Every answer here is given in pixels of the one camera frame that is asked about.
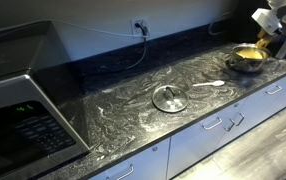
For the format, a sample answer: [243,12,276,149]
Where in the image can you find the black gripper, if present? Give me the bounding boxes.
[273,23,286,39]

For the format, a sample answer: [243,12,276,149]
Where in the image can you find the blue pasta box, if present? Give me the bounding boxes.
[254,28,286,54]

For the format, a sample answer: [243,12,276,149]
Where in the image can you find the round glass pot lid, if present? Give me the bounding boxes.
[151,84,190,114]

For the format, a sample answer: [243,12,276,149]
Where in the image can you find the stainless steel pot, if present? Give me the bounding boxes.
[227,43,273,73]

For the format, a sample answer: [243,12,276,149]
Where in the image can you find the white plastic spoon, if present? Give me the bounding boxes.
[192,79,226,88]

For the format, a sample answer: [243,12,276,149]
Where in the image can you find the blue cabinet front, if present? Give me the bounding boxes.
[87,136,171,180]
[166,97,249,179]
[216,64,286,149]

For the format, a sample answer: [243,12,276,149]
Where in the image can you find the black steel microwave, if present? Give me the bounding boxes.
[0,19,91,180]

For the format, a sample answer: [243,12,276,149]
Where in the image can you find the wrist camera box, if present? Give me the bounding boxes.
[251,7,283,35]

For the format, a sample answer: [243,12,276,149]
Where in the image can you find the silver drawer handle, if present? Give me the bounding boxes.
[201,116,224,131]
[265,84,283,96]
[107,163,135,180]

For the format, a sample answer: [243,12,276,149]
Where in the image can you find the white looped cable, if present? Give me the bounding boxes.
[207,11,234,36]

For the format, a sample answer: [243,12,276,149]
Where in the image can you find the silver door handle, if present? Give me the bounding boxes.
[224,118,237,132]
[232,112,246,127]

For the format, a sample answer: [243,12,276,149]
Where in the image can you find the white wall outlet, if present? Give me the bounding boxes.
[130,17,151,37]

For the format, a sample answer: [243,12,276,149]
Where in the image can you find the white cable at outlet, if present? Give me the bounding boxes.
[47,18,143,38]

